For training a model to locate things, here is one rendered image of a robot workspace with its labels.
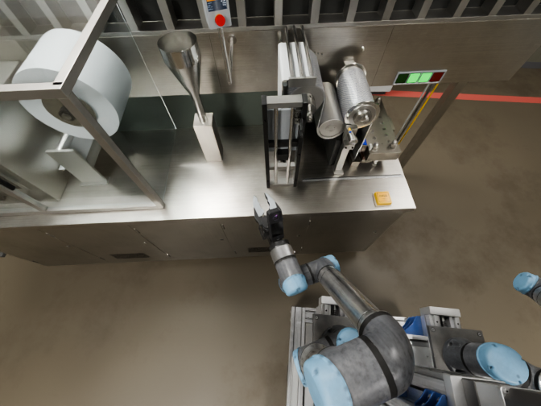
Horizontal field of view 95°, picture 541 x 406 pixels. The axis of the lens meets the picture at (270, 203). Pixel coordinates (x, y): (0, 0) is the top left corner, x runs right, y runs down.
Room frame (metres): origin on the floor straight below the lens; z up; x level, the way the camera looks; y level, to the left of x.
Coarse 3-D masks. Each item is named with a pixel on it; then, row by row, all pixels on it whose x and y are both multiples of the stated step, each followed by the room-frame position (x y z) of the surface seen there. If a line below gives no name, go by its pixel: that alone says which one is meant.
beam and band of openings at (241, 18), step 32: (128, 0) 1.18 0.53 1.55; (160, 0) 1.16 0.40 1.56; (192, 0) 1.23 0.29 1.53; (256, 0) 1.24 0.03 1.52; (288, 0) 1.24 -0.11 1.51; (320, 0) 1.17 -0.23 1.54; (352, 0) 1.17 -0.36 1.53; (384, 0) 1.20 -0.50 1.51; (416, 0) 1.24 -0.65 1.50; (448, 0) 1.24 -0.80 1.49; (480, 0) 1.24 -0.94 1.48; (512, 0) 1.25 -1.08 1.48; (160, 32) 1.16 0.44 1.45; (192, 32) 1.16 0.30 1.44
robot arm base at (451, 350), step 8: (448, 344) -0.05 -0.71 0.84; (456, 344) -0.05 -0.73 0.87; (464, 344) -0.05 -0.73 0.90; (448, 352) -0.08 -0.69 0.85; (456, 352) -0.08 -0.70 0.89; (448, 360) -0.11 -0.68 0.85; (456, 360) -0.10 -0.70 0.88; (448, 368) -0.13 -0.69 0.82; (456, 368) -0.13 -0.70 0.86; (464, 368) -0.13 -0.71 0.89
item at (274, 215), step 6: (270, 210) 0.35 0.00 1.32; (276, 210) 0.35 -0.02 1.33; (270, 216) 0.33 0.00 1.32; (276, 216) 0.33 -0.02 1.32; (282, 216) 0.34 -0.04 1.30; (270, 222) 0.32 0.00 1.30; (276, 222) 0.32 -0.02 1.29; (282, 222) 0.33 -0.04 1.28; (270, 228) 0.31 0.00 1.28; (276, 228) 0.31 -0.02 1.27; (282, 228) 0.31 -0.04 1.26; (270, 234) 0.30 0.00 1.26; (276, 234) 0.30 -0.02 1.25; (282, 234) 0.30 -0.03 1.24
